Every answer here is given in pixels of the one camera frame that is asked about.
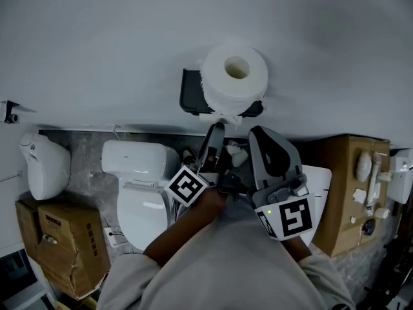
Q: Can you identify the torn printed cardboard box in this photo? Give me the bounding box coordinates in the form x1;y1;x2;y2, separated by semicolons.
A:
36;203;112;301

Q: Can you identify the person's light grey shirt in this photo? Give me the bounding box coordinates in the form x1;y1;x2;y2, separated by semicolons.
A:
96;195;356;310

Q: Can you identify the white power strip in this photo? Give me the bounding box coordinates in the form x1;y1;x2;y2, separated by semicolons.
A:
103;227;119;248

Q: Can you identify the person's left forearm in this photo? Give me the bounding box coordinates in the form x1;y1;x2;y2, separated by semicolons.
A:
143;185;228;268

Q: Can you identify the black metal frame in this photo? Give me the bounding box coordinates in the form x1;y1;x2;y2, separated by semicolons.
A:
364;201;413;310

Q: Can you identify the white wrapped oval object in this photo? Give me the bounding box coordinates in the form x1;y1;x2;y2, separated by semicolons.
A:
356;150;372;182

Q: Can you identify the white paper core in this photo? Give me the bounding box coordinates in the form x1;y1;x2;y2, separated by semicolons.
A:
199;113;243;130

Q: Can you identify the yellow object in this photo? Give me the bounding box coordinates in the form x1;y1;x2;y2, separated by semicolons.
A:
53;297;98;310

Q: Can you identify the white appliance with dark panel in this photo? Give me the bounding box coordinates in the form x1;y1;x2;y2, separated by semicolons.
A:
0;247;50;310

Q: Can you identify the black toilet paper holder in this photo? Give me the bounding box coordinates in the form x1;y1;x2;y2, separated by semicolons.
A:
179;68;265;118

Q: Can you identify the white urinal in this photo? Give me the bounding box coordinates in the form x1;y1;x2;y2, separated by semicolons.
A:
19;132;72;202

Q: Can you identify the white boxy smart toilet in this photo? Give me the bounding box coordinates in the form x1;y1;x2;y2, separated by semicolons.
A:
299;165;333;249

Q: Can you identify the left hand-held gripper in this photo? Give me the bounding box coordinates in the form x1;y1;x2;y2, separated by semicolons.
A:
163;122;241;206

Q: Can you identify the thin metal wall rod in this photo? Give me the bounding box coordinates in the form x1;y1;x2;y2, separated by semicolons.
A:
0;170;23;184

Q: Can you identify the person's right forearm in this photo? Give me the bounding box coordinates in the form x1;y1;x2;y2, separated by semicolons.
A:
280;236;314;265

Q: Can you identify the black hose fitting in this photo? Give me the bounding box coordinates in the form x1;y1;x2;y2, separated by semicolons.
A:
182;147;198;166

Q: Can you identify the large brown cardboard box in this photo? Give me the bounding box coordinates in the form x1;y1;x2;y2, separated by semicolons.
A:
301;134;393;258

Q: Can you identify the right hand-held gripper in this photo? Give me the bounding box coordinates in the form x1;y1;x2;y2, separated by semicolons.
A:
247;126;316;242

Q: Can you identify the white toilet with rounded tank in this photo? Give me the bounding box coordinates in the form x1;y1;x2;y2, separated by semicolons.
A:
101;139;181;252

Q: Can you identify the black wall bracket with pipe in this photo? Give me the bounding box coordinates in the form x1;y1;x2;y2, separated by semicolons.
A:
0;99;21;125

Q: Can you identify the white plastic drain pipe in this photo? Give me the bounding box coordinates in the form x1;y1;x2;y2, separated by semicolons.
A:
364;152;383;208

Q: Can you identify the white toilet paper roll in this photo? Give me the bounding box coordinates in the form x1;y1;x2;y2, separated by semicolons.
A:
199;43;270;116

